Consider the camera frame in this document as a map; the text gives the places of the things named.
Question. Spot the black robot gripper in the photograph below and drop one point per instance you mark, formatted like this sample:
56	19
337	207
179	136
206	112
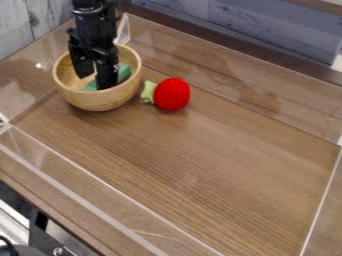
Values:
91	45

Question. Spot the green rectangular block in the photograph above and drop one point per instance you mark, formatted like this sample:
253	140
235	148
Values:
124	73

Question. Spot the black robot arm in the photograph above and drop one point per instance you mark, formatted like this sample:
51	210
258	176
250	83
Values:
95	4

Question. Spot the light wooden bowl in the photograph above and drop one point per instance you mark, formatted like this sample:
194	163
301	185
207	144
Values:
98	100

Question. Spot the red knitted strawberry toy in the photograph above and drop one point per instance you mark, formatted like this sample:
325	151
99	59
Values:
169	95

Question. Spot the clear acrylic corner bracket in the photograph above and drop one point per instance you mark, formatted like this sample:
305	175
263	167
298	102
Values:
123	31

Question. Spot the black table frame bracket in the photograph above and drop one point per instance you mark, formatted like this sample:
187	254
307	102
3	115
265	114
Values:
50	238

